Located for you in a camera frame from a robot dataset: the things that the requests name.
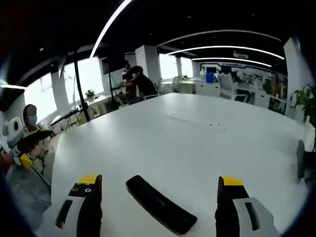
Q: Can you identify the black tripod stand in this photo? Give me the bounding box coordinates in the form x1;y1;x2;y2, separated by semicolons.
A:
58;48;91;122

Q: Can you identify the black remote control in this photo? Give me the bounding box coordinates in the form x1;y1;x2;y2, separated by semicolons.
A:
125;175;198;236

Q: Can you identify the white office chair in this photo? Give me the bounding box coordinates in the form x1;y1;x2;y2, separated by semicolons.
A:
218;74;235;100

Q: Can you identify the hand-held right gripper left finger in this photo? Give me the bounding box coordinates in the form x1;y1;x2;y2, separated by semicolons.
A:
39;173;103;237

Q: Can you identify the potted green plant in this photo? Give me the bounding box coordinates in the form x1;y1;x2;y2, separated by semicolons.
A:
290;83;316;182

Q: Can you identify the small potted plant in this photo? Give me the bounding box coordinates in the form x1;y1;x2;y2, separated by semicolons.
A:
84;88;96;101

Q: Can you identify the row of white desks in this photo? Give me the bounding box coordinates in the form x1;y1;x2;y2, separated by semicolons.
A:
160;73;288;115

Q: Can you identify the long ceiling light strip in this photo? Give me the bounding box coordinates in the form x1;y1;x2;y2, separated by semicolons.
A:
89;0;134;59

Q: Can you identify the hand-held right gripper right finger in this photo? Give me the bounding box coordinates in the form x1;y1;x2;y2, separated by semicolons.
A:
214;175;281;237

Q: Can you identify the person's left hand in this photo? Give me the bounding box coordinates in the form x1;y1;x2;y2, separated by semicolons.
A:
0;150;15;175

